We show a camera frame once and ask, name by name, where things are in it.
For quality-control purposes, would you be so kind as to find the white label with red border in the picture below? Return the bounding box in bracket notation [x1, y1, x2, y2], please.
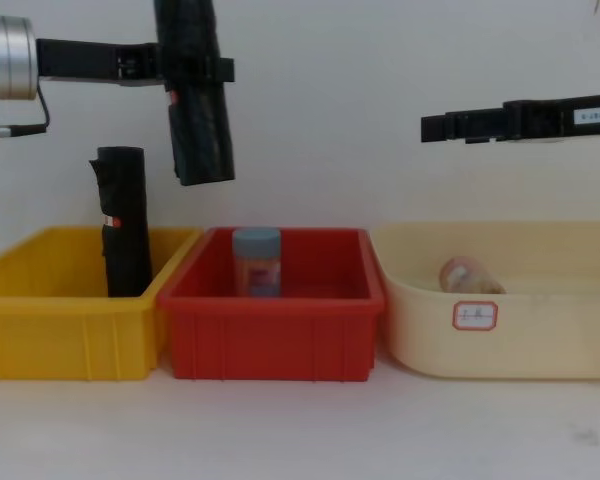
[452, 300, 499, 333]

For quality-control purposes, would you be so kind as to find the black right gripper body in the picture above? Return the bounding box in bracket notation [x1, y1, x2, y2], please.
[503, 91, 600, 143]

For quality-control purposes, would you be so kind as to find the jar with grey-blue lid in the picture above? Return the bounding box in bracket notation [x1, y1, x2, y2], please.
[231, 227, 283, 298]

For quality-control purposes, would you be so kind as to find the thin dark gripper cable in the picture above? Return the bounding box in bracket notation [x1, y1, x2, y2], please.
[0, 85, 52, 138]

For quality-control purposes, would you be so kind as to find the red plastic bin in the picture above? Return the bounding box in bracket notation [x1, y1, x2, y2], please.
[157, 227, 387, 383]

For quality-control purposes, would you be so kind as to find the cream plastic tub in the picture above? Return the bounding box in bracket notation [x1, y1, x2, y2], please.
[371, 221, 600, 380]

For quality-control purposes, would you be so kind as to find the yellow plastic bin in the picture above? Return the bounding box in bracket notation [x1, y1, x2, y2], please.
[0, 226, 204, 383]

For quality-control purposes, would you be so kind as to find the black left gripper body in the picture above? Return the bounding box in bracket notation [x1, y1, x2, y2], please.
[35, 38, 120, 85]

